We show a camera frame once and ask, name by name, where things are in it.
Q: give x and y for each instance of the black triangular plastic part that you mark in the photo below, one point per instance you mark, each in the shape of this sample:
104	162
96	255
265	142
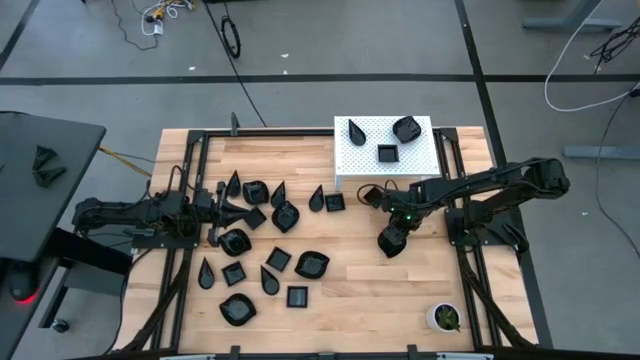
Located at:
44	156

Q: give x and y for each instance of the white power adapter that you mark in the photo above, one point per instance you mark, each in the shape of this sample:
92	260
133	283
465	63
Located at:
158	28

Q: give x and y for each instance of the black computer mouse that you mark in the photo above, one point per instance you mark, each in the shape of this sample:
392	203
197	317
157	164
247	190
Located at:
22	280

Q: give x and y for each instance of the white bracket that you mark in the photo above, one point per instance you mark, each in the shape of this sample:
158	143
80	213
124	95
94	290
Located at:
465	357
187	357

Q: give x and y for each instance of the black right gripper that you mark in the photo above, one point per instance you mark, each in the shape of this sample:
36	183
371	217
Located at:
395	234

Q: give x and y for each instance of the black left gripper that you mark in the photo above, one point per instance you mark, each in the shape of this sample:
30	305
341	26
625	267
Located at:
206	210

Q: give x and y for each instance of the white pot with succulent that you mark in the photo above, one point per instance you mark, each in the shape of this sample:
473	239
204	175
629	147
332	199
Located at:
444	317

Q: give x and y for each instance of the black caster wheel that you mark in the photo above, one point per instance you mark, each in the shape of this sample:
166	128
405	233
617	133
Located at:
60	326

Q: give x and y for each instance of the black desk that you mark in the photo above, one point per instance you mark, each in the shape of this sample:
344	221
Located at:
30	220
15	325

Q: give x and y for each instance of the grey table foot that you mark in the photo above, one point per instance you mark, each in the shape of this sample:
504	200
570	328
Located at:
570	23
600	152

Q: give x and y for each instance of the black teardrop mini plate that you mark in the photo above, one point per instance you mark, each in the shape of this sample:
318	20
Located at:
233	184
205	274
316	199
356	133
269	281
278	195

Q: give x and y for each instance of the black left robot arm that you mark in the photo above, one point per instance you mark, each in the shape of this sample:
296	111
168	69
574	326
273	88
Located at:
120	212

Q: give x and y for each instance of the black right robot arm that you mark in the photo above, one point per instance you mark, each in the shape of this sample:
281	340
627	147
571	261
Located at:
500	180

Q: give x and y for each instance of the white perforated metal shelf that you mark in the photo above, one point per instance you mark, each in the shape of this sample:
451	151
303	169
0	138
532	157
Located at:
360	165

